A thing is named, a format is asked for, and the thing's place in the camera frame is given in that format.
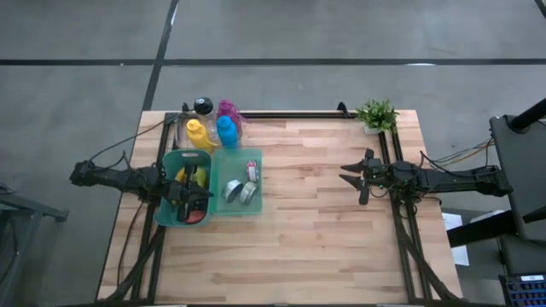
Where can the translucent teal plastic tray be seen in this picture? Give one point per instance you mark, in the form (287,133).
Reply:
(256,204)

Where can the green pear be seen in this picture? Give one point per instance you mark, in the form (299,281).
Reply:
(200,175)

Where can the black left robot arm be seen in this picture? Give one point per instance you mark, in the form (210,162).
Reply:
(119,179)

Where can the silver can with green label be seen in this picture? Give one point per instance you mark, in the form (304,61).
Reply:
(248,192)

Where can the black aluminium table frame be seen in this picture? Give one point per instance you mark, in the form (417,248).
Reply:
(298,114)

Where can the white paper sheet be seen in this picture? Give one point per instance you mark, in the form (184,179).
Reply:
(454,239)

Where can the yellow banana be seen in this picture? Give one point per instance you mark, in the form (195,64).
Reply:
(181,175)

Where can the yellow plastic water bottle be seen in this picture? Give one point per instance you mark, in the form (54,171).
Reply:
(197,133)

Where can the small green potted plant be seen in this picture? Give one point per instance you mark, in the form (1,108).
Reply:
(377,115)

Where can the silver food can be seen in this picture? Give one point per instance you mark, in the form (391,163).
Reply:
(252,170)

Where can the pink plastic water bottle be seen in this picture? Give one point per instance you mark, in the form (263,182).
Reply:
(228,110)

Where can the purple lit keyboard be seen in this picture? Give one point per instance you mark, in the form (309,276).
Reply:
(524,292)

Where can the dark metal stand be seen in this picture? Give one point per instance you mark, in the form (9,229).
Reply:
(25,213)

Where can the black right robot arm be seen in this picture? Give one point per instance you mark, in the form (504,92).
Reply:
(456,179)

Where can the clear bottle with black cap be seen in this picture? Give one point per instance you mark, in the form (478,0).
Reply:
(204,106)

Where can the blue plastic water bottle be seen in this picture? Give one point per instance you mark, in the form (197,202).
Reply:
(227,131)

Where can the labelled tuna can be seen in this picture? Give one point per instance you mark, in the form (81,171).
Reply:
(231,190)

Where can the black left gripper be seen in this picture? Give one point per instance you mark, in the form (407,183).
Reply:
(179,189)

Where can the black equipment cart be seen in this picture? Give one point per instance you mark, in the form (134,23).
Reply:
(520,170)

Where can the black frame clamp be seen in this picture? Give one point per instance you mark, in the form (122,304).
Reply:
(343,108)
(185,107)

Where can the teal plastic bin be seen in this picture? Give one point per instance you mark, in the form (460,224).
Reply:
(164,215)

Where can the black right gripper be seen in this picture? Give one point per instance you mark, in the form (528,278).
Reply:
(381,175)

